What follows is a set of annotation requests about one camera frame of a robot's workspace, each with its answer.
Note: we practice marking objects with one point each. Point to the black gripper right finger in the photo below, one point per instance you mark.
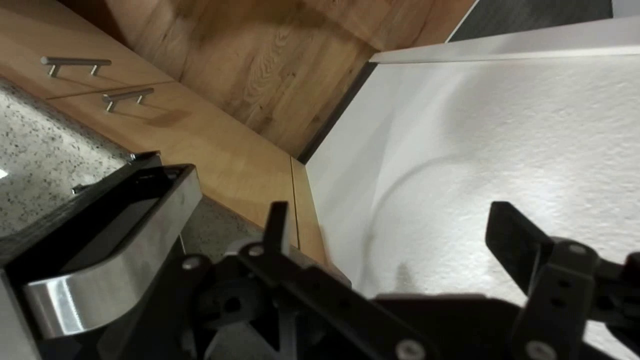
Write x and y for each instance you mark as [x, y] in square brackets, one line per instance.
[527, 246]

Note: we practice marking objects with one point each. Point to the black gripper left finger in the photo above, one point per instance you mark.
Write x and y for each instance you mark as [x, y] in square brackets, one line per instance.
[321, 293]

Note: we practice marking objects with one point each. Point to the narrow wooden cabinet door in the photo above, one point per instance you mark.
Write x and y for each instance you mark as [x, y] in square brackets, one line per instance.
[220, 153]

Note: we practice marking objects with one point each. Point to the wooden upper cabinets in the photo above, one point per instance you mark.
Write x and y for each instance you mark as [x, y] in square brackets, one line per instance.
[41, 33]

